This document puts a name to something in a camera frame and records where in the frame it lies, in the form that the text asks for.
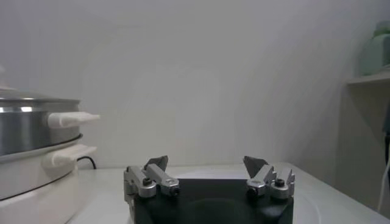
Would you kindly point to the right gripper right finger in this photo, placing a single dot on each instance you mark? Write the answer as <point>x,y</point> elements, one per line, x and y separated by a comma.
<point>281,185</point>

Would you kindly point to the perforated steel steamer basket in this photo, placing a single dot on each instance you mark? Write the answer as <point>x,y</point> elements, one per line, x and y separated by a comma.
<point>24,131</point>

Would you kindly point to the white cabinet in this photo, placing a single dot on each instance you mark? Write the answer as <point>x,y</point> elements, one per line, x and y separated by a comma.
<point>359,128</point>

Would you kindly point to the pale green container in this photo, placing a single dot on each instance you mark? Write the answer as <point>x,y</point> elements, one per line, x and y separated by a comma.
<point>377,51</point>

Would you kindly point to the black wall plug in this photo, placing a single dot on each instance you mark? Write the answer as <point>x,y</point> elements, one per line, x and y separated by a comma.
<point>387,128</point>

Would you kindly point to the white electric cooker base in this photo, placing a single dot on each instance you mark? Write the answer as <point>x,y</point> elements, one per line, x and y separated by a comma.
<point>36,198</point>

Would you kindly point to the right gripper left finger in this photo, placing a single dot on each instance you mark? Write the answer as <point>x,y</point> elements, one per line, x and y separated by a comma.
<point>143,184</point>

